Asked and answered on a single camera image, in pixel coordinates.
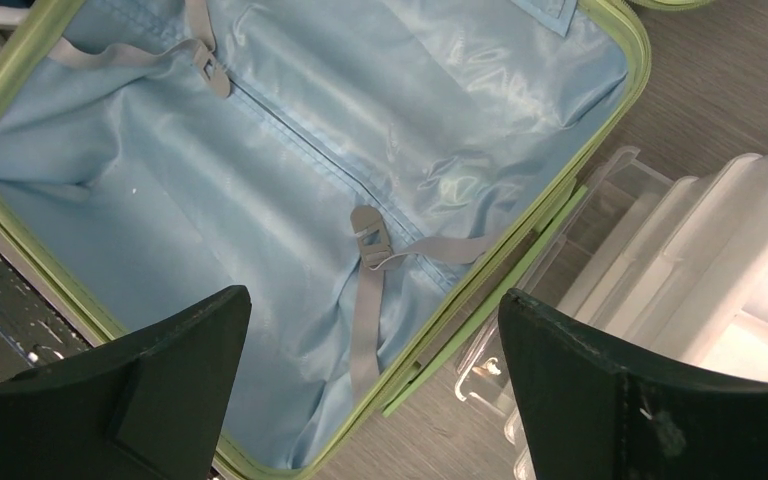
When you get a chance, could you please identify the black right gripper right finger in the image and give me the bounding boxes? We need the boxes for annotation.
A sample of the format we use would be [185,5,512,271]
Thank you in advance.
[498,290,768,479]

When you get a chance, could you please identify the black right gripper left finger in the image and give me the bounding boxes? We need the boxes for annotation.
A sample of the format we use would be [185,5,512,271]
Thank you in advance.
[0,286,251,479]

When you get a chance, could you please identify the white plastic drawer organizer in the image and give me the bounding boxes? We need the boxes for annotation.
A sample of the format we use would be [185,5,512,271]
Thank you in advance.
[455,147,768,479]

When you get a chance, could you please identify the green ribbed hard-shell suitcase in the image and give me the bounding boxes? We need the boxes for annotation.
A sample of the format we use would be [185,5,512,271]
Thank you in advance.
[0,1,652,479]

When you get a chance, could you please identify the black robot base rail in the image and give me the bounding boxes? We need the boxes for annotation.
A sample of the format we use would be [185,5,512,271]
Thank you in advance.
[0,254,90,381]

